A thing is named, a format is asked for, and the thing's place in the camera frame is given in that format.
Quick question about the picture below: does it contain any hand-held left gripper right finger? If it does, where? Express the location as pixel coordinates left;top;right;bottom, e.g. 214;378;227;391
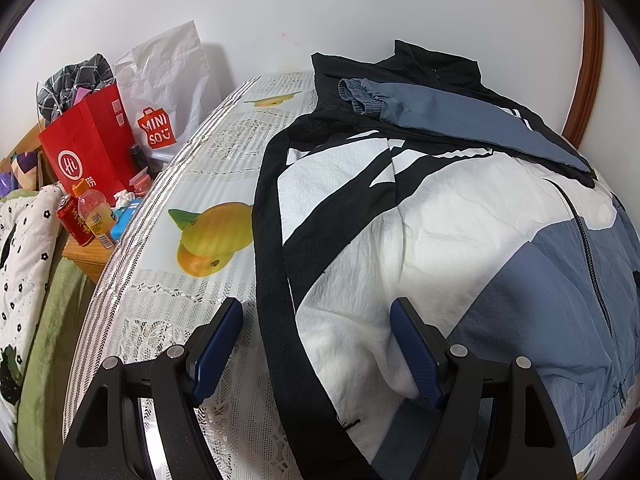
390;297;578;480

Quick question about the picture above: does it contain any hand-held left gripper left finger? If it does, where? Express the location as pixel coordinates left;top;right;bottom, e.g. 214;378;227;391
54;297;245;480

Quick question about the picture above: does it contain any black white blue jacket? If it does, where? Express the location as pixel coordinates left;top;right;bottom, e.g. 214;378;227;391
252;39;640;480

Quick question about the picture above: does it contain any blue box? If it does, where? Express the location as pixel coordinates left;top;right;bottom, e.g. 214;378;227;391
111;199;143;241

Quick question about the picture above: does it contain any wooden nightstand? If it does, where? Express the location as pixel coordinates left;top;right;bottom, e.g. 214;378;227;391
61;230;113;285

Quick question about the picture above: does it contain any green blanket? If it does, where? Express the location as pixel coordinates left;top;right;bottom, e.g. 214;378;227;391
0;187;98;468

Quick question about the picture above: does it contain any fruit print lace tablecloth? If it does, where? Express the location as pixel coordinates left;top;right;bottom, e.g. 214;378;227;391
65;71;608;480

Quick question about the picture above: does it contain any orange drink bottle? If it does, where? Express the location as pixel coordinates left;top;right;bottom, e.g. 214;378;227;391
71;182;121;248

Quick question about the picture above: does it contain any pink small container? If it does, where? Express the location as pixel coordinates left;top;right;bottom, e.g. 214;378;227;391
129;170;153;196

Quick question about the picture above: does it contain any red drink can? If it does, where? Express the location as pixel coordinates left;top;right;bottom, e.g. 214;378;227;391
56;195;96;247

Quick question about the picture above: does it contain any white floral quilt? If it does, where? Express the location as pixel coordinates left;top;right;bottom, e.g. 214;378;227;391
0;185;63;431

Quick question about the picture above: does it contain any red paper bag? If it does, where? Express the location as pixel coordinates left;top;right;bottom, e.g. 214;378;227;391
38;83;148;201

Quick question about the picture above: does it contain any purple patterned cloth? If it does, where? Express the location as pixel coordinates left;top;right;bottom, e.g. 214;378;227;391
9;150;42;191

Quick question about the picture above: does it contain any white plastic bag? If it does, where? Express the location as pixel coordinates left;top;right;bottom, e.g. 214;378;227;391
114;20;211;161

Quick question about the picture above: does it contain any wooden headboard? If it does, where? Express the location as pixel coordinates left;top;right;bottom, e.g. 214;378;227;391
0;122;51;176

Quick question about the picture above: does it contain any grey plaid cloth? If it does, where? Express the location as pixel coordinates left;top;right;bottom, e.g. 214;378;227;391
36;53;117;128

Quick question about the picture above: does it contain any brown wooden door frame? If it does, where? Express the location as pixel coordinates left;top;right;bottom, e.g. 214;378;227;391
561;0;606;151

